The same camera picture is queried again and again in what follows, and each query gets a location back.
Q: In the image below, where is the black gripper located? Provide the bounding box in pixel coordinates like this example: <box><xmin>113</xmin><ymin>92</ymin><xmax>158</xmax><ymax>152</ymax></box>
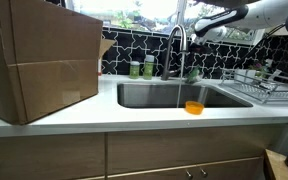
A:
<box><xmin>188</xmin><ymin>34</ymin><xmax>214</xmax><ymax>54</ymax></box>

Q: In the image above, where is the curved steel tap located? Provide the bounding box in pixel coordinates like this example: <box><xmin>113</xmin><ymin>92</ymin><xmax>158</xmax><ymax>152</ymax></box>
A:
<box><xmin>160</xmin><ymin>24</ymin><xmax>188</xmax><ymax>81</ymax></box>

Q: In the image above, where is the small orange bowl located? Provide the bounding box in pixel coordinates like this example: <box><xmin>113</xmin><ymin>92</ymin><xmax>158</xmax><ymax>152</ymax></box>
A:
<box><xmin>185</xmin><ymin>101</ymin><xmax>204</xmax><ymax>115</ymax></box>

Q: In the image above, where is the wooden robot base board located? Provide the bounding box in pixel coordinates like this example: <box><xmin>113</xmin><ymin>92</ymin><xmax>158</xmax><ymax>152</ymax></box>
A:
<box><xmin>263</xmin><ymin>149</ymin><xmax>288</xmax><ymax>180</ymax></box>

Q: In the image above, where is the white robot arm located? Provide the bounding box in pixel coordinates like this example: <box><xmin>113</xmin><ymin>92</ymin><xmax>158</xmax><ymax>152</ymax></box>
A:
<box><xmin>189</xmin><ymin>0</ymin><xmax>288</xmax><ymax>52</ymax></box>

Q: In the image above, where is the tall green soap bottle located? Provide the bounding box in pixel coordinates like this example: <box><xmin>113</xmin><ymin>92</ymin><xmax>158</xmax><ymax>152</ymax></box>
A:
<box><xmin>143</xmin><ymin>55</ymin><xmax>154</xmax><ymax>80</ymax></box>

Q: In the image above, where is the short green soap bottle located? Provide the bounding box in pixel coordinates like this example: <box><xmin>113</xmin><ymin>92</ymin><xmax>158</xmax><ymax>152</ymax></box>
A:
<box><xmin>130</xmin><ymin>61</ymin><xmax>140</xmax><ymax>79</ymax></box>

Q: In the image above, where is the metal dish rack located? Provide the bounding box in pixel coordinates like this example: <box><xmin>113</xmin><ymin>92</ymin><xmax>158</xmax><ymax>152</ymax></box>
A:
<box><xmin>221</xmin><ymin>69</ymin><xmax>288</xmax><ymax>105</ymax></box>

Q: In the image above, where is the stainless steel sink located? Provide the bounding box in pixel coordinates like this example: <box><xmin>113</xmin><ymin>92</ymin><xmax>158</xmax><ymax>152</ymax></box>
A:
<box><xmin>117</xmin><ymin>83</ymin><xmax>252</xmax><ymax>108</ymax></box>

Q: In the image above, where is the wooden cabinet drawer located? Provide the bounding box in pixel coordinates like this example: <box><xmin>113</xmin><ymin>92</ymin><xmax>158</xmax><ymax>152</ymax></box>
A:
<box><xmin>107</xmin><ymin>125</ymin><xmax>280</xmax><ymax>175</ymax></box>

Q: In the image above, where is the brown cardboard box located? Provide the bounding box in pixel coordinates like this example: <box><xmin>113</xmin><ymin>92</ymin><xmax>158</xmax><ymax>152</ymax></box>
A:
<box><xmin>0</xmin><ymin>0</ymin><xmax>103</xmax><ymax>125</ymax></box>

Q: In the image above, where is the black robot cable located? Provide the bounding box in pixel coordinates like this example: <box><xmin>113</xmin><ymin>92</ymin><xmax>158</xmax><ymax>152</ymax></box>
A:
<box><xmin>240</xmin><ymin>23</ymin><xmax>288</xmax><ymax>68</ymax></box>

